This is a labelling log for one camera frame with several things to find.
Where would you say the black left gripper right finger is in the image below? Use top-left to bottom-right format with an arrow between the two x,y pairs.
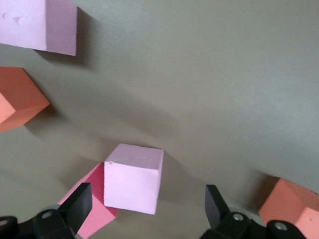
201,184 -> 307,239

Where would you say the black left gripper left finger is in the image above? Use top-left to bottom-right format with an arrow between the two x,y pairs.
0,182 -> 93,239

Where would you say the pink foam cube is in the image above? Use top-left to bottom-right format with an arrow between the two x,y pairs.
103,143 -> 164,215
0,0 -> 78,57

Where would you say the crimson foam cube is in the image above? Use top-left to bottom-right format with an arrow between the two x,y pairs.
57,161 -> 120,239

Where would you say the orange foam cube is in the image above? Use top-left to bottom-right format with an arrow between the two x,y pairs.
258,178 -> 319,239
0,66 -> 50,132

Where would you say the brown table cover sheet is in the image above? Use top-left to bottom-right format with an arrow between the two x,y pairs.
0,0 -> 319,239

